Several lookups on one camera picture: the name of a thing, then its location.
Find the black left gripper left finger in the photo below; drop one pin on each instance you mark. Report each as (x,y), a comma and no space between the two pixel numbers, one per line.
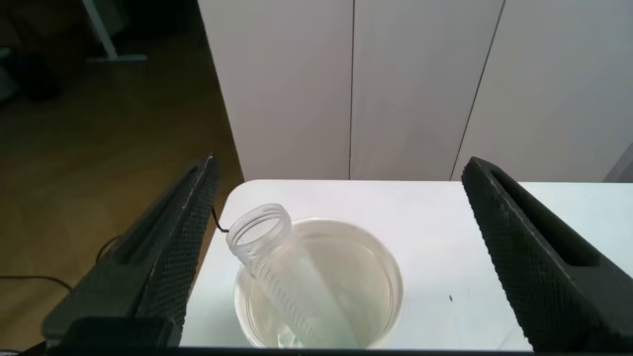
(148,269)

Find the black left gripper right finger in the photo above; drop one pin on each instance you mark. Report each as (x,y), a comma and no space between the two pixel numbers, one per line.
(544,277)

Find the test tube with blue liquid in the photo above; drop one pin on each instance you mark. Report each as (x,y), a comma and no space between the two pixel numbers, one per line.
(262,237)

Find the blue white paper cup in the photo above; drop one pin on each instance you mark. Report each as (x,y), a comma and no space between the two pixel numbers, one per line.
(356,277)

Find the white office desk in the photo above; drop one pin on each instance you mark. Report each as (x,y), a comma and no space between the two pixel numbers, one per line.
(106,39)

